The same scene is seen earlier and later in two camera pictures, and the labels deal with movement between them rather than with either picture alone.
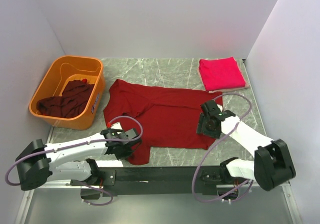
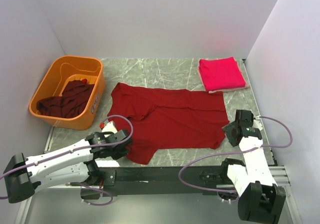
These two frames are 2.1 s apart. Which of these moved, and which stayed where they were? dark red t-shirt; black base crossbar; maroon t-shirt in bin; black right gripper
Moved: black right gripper
Stayed: dark red t-shirt; black base crossbar; maroon t-shirt in bin
